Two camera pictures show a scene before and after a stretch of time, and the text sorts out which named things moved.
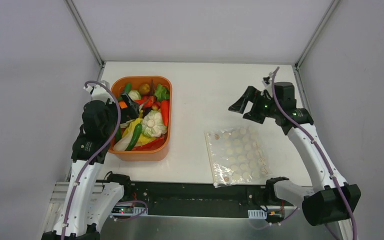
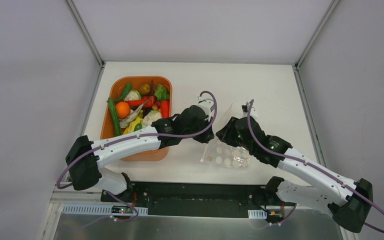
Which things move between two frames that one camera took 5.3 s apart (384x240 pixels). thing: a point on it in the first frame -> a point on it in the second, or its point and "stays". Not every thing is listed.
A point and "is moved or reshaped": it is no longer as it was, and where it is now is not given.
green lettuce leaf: x=161 y=93 stays
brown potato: x=144 y=88 stays
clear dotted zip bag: x=237 y=155 is moved or reshaped
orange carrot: x=165 y=110 stays
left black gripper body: x=129 y=108 -> x=204 y=133
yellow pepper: x=130 y=127 stays
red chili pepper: x=147 y=101 stays
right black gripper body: x=254 y=104 -> x=225 y=133
